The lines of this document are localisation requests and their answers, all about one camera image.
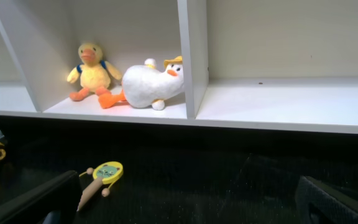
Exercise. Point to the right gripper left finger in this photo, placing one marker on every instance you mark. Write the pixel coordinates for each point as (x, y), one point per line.
(42, 199)

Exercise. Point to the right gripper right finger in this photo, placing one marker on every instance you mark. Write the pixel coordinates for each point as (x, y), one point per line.
(328, 202)

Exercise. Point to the yellow rattle drum toy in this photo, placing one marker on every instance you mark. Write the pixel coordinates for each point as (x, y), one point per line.
(107, 172)

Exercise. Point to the white shelf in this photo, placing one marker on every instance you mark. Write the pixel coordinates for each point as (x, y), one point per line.
(275, 102)

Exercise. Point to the yellow plush duck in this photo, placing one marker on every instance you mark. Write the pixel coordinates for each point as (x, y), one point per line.
(93, 74)

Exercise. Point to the white plush duck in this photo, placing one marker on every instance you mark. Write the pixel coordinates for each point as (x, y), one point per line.
(148, 85)

